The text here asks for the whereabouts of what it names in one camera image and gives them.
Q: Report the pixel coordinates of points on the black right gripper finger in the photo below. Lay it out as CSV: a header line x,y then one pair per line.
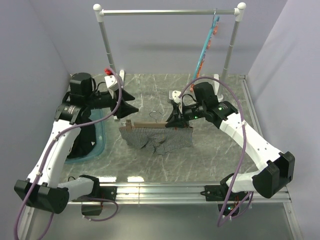
x,y
175,114
175,121

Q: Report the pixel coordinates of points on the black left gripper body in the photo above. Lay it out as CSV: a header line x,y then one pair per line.
x,y
104,100

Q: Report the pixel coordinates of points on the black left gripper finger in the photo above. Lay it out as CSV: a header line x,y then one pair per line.
x,y
125,110
125,95

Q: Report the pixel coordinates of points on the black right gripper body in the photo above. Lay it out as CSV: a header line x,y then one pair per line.
x,y
196,112

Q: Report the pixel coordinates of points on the beige clip hanger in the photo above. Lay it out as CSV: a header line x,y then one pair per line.
x,y
129,125

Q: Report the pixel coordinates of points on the grey striped boxer underwear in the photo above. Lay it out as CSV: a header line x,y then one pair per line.
x,y
158,140

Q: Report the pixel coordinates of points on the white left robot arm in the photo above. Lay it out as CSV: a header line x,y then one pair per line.
x,y
73,134

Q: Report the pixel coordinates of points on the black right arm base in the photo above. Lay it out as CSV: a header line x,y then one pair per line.
x,y
217,193

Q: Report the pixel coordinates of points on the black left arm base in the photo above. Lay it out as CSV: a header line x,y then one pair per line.
x,y
92,205

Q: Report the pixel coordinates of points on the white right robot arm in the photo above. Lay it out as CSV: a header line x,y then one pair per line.
x,y
275,168

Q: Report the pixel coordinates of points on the blue hanger with orange clips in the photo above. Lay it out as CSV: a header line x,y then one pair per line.
x,y
206,46

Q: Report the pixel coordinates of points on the teal plastic basket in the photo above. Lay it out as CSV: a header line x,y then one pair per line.
x,y
98,145

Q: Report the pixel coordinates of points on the black clothes in basket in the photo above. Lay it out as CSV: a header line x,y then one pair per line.
x,y
84,142

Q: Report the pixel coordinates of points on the silver white clothes rack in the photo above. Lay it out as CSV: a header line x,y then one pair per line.
x,y
152,42

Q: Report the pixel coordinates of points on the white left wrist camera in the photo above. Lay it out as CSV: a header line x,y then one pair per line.
x,y
111,81

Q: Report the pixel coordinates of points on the aluminium mounting rail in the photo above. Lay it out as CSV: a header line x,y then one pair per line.
x,y
150,192

